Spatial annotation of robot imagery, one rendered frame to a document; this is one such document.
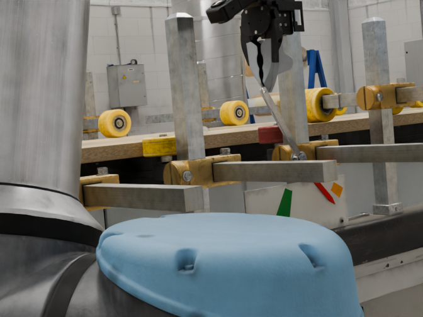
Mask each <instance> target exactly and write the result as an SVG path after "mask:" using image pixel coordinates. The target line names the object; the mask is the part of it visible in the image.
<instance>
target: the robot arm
mask: <svg viewBox="0 0 423 317"><path fill-rule="evenodd" d="M90 1H91V0H0V317H364V313H363V309H362V307H361V306H360V305H359V298H358V291H357V287H356V279H355V275H354V267H353V260H352V257H351V253H350V251H349V249H348V247H347V245H346V244H345V242H344V241H343V240H342V238H341V237H340V236H339V235H337V234H336V233H334V232H333V231H332V230H330V229H327V228H326V227H324V226H322V225H319V224H317V223H313V222H311V221H306V220H301V219H297V218H290V217H285V216H275V215H268V214H245V213H186V214H169V215H163V216H161V217H160V218H138V219H134V220H129V221H124V222H121V223H118V224H115V225H113V226H111V227H109V228H107V229H106V230H104V228H103V227H102V226H101V225H100V224H99V223H98V222H97V221H96V220H95V219H94V218H93V217H92V216H91V215H90V214H89V212H88V211H87V210H86V209H85V208H84V207H83V205H82V203H81V202H80V200H79V185H80V173H81V152H82V131H83V120H84V99H85V87H86V66H87V45H88V34H89V12H90ZM295 9H297V10H300V16H301V24H302V25H298V22H297V21H295ZM242 10H243V12H242V14H241V26H240V42H241V47H242V51H243V53H244V57H245V59H246V61H247V64H248V66H249V67H250V68H251V71H252V73H253V75H254V77H255V78H256V80H257V82H258V83H259V85H260V86H261V87H262V86H264V87H266V89H267V90H268V92H272V90H273V87H274V85H275V82H276V78H277V75H278V74H281V73H283V72H286V71H287V70H290V69H291V68H292V66H293V59H292V57H291V56H289V55H287V54H286V53H285V52H284V50H283V42H282V39H283V36H286V35H292V34H293V29H294V32H296V31H305V29H304V20H303V6H302V1H295V0H218V1H217V2H215V3H213V4H212V5H211V7H209V8H208V9H206V10H205V13H206V15H207V16H208V19H209V21H210V23H211V24H214V23H218V24H222V23H226V22H228V21H230V20H231V19H232V18H234V16H235V15H236V14H238V13H239V12H241V11H242ZM259 37H261V39H265V40H259V41H257V39H258V38H259Z"/></svg>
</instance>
